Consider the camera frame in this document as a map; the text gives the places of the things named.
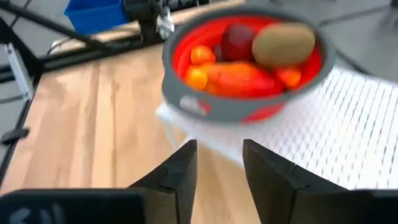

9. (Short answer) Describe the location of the light grey bar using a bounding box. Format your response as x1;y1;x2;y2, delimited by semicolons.
4;43;35;99

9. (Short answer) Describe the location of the orange fruit with stem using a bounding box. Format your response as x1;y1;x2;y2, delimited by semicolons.
273;65;303;90

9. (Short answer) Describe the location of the brown kiwi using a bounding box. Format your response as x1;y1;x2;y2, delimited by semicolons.
251;22;317;68

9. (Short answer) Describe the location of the black table edge bracket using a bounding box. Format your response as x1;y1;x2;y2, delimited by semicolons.
0;128;30;146

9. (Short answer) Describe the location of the red collapsible bowl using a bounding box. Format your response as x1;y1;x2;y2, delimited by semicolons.
160;7;338;125

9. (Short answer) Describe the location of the red yellow mango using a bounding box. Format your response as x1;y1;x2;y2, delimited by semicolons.
201;61;285;99

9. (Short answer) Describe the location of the dark red fruit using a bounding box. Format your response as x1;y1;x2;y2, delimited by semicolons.
219;24;257;62

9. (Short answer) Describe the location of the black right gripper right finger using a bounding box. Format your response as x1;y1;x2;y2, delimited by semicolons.
243;139;346;224

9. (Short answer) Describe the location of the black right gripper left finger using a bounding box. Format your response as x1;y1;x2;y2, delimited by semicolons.
127;139;198;224

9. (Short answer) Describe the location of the blue plastic bin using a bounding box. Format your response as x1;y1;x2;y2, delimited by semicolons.
63;0;130;35

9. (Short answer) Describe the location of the white perforated metal shelf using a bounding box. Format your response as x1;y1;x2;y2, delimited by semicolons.
155;67;398;190

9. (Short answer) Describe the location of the small yellow-orange fruit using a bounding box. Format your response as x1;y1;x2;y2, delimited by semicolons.
183;65;209;91

